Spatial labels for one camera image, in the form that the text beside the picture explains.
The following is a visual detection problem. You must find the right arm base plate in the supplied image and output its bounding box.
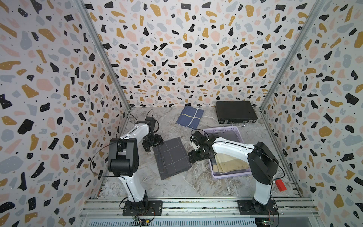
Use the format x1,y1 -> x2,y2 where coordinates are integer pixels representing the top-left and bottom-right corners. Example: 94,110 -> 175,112
237,199 -> 278,216

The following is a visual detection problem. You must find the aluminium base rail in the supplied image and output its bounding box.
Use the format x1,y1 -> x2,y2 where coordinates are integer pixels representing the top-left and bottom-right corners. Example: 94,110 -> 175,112
78,197 -> 324,227

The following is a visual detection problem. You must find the plain grey pillowcase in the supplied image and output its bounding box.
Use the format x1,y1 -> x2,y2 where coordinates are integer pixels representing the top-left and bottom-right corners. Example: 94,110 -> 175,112
212,130 -> 243,143

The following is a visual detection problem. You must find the blue pillowcase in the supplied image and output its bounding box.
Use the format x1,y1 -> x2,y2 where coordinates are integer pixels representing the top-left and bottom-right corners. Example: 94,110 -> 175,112
176,106 -> 204,129

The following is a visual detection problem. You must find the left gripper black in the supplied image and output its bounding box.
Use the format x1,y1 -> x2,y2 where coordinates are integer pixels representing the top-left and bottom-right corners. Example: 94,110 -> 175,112
141,133 -> 164,152

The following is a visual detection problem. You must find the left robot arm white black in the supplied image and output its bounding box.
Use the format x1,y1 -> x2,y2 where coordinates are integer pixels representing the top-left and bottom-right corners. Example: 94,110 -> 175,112
107,116 -> 164,203

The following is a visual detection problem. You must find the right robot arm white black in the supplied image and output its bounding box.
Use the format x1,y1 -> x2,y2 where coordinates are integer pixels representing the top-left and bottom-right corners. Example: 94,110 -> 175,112
188,131 -> 279,208

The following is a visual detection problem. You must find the black briefcase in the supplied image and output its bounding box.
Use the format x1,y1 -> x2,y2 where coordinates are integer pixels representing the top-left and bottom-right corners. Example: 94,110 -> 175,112
215,101 -> 258,124

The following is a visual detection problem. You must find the grey checked pillowcase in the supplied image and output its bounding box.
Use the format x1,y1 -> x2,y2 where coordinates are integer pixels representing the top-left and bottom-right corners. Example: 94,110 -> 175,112
153,137 -> 192,180

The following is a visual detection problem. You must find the lilac plastic basket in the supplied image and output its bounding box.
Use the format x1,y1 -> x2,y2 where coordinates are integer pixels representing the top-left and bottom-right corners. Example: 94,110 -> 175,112
204,126 -> 251,179

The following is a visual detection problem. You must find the red block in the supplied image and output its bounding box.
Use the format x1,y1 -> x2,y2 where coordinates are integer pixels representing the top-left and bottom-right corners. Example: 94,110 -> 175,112
275,179 -> 287,192

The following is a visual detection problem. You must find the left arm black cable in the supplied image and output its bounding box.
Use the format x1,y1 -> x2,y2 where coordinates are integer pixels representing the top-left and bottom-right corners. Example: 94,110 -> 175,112
89,141 -> 125,179

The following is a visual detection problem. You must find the beige grey pillowcase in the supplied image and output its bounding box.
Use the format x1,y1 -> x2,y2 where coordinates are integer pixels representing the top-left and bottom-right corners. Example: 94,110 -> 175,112
212,154 -> 249,173

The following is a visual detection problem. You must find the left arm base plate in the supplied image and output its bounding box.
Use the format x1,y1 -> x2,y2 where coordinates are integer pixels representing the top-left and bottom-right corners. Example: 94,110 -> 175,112
123,200 -> 163,217

